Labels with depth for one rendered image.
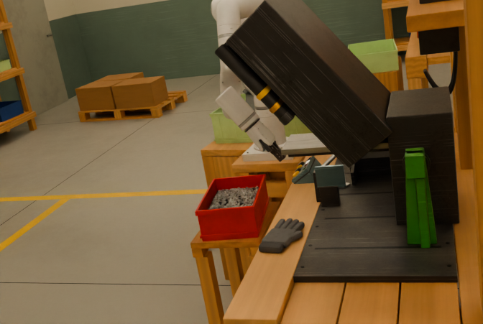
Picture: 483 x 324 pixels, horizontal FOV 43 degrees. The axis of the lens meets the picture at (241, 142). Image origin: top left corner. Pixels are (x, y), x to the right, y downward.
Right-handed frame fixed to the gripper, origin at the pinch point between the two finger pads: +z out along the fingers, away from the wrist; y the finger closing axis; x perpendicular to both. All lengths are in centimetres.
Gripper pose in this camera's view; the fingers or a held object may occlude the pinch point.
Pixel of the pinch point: (279, 154)
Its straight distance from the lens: 231.6
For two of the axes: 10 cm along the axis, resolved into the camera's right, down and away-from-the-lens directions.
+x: 6.9, -6.1, -3.9
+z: 6.8, 7.3, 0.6
